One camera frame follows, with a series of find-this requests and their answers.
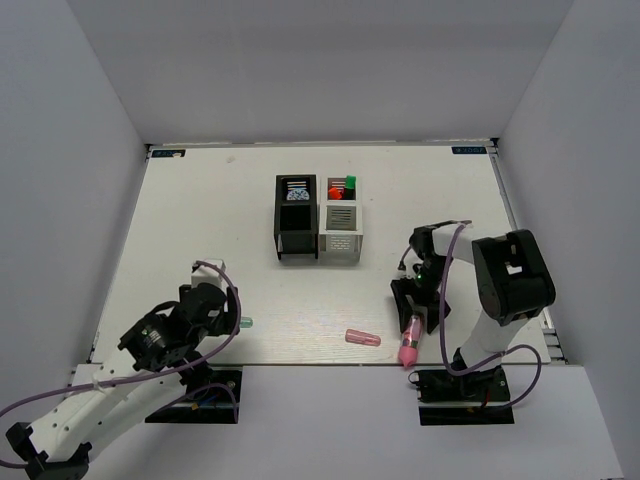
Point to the white slotted organizer box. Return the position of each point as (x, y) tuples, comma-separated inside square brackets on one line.
[(341, 230)]

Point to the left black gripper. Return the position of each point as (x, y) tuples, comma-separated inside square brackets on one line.
[(228, 324)]

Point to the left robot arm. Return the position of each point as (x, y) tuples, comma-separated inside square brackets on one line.
[(155, 365)]

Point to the pink translucent case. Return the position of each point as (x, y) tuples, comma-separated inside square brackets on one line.
[(362, 338)]

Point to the orange cap black highlighter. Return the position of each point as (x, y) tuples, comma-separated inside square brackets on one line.
[(335, 193)]

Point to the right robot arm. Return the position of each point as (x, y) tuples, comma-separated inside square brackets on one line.
[(513, 284)]

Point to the pink glue bottle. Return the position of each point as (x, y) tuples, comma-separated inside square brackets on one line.
[(408, 351)]

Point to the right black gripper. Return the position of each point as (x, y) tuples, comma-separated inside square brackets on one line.
[(404, 286)]

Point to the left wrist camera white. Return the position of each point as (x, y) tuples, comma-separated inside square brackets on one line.
[(208, 274)]

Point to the right blue corner label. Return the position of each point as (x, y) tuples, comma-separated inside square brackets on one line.
[(468, 150)]

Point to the left blue corner label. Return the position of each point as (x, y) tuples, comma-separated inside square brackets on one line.
[(168, 153)]

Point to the mint green translucent case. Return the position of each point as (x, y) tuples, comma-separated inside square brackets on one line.
[(246, 323)]

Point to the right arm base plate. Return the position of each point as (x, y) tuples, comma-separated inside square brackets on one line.
[(476, 399)]

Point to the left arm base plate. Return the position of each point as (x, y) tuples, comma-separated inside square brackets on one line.
[(217, 405)]

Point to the black slotted organizer box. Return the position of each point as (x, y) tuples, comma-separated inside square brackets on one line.
[(296, 223)]

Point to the blue corner label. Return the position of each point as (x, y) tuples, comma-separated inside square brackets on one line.
[(168, 153), (468, 150)]

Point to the green cap black highlighter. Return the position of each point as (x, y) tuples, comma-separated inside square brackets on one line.
[(349, 191)]

